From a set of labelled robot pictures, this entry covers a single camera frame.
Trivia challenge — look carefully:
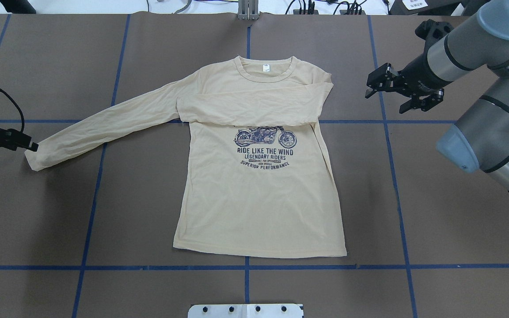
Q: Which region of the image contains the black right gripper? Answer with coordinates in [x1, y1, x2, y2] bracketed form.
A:
[365, 63, 445, 114]

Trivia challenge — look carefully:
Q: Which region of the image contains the cream long-sleeve graphic shirt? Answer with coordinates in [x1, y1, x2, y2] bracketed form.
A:
[25, 56, 347, 258]

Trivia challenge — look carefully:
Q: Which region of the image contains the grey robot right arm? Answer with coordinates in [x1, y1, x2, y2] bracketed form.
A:
[365, 0, 509, 193]

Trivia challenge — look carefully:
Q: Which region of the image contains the black box with label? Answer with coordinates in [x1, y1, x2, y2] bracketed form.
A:
[388, 0, 461, 16]

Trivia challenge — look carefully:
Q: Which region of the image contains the black cable bundle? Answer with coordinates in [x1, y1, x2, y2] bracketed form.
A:
[285, 0, 368, 15]

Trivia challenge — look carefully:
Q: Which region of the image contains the aluminium frame post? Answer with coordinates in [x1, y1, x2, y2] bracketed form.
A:
[237, 0, 260, 21]

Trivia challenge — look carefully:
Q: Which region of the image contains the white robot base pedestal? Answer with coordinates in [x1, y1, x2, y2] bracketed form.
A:
[187, 303, 304, 318]

